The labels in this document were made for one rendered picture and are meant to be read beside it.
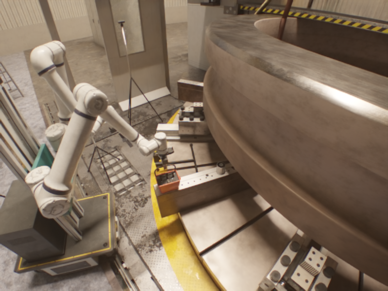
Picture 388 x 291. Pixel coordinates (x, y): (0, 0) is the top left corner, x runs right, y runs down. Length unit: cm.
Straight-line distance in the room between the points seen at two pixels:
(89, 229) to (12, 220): 67
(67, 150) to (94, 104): 27
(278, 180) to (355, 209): 46
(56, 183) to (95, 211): 117
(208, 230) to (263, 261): 57
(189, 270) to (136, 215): 88
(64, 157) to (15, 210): 99
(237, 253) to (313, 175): 99
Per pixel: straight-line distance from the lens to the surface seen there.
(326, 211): 137
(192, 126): 265
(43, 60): 149
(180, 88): 381
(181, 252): 225
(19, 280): 278
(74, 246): 221
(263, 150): 150
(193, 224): 202
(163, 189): 171
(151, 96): 470
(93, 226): 222
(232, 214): 211
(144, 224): 243
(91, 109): 103
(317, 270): 152
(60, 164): 115
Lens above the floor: 211
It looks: 41 degrees down
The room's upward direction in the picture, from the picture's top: straight up
